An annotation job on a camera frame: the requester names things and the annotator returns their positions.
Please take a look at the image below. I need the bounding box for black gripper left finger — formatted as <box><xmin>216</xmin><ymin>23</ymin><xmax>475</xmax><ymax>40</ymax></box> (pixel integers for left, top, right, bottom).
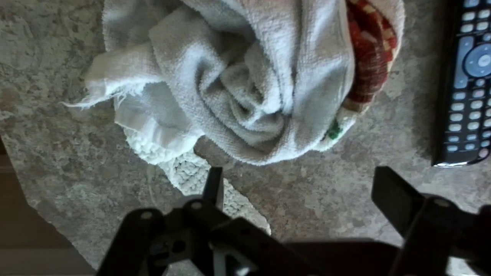
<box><xmin>96</xmin><ymin>167</ymin><xmax>325</xmax><ymax>276</ymax></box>

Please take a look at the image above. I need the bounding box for white red tea towel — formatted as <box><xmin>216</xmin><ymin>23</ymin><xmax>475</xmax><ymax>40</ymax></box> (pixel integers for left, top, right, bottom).
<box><xmin>62</xmin><ymin>0</ymin><xmax>406</xmax><ymax>236</ymax></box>

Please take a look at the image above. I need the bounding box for black remote control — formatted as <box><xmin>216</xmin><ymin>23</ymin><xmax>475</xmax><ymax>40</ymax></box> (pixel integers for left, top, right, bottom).
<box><xmin>432</xmin><ymin>0</ymin><xmax>491</xmax><ymax>167</ymax></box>

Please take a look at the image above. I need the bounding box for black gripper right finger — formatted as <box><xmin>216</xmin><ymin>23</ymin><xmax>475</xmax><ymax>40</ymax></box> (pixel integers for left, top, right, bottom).
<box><xmin>371</xmin><ymin>166</ymin><xmax>491</xmax><ymax>276</ymax></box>

